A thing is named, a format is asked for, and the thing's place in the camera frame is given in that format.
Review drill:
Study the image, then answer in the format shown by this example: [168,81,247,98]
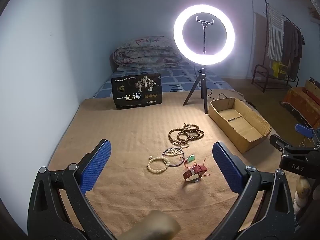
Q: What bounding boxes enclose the person's right hand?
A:
[294,176,312,215]

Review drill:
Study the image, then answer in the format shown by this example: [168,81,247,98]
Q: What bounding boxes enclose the blue patterned bedsheet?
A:
[92,64,234,99]

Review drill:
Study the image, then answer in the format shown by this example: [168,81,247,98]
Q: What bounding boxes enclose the black clothes rack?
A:
[262,0,305,85]

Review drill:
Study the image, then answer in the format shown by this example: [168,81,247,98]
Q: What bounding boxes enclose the patterned window valance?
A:
[309,5,320,23]

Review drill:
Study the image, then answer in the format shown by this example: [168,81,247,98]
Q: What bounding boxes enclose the cardboard box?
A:
[208,97,272,154]

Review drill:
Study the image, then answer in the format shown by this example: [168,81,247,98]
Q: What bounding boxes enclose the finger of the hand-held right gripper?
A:
[294,123,320,140]
[269,134,302,153]

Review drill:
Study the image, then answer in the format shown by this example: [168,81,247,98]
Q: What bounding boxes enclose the dark thin bangle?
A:
[161,147,187,167]

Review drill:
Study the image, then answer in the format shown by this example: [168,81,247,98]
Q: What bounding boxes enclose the blurred beige object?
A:
[125,210,182,240]

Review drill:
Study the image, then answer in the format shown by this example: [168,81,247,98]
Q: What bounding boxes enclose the black snack bag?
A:
[111,73,163,110]

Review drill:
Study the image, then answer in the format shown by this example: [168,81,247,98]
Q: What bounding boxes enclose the small white bead string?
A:
[164,144,190,157]

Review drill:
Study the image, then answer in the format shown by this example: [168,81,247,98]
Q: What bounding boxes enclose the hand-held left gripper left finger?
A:
[27,139,115,240]

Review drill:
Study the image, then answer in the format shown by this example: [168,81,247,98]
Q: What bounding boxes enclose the white ring light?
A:
[173,4,235,62]

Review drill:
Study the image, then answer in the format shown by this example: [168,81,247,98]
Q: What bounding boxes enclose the green pendant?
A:
[184,155,208,171]

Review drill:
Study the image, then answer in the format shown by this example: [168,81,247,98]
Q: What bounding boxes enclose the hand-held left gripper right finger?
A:
[212,141,298,240]

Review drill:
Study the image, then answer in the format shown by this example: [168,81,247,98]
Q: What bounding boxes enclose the dark brown bead bracelet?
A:
[177,130,193,143]

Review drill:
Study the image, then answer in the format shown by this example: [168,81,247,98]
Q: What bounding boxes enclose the hanging dark clothes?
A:
[282,20,304,67]

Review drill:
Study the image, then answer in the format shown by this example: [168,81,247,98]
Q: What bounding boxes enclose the black metal low shelf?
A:
[251,64,299,93]

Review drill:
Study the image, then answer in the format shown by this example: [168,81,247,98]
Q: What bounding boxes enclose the black tripod stand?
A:
[183,66,210,114]

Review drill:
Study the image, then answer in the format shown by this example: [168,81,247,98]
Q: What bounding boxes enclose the yellow box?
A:
[271,60,288,78]

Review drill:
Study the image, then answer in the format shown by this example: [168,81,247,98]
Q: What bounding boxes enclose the long brown bead necklace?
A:
[182,123,205,139]

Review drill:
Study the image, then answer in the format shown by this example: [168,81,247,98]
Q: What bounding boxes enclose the black power cable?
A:
[207,89,253,105]

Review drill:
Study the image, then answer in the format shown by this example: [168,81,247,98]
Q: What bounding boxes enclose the orange covered low table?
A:
[281,86,320,128]

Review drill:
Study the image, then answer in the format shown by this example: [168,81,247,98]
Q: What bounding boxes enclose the striped white towel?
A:
[265,4,284,62]

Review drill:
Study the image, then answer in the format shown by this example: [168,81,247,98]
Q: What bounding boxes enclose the cream large bead bracelet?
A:
[147,156,170,173]

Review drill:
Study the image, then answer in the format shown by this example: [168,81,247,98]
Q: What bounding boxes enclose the folded floral quilt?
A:
[112,36,184,72]

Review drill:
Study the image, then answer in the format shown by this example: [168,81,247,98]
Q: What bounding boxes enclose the wooden box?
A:
[304,79,320,100]

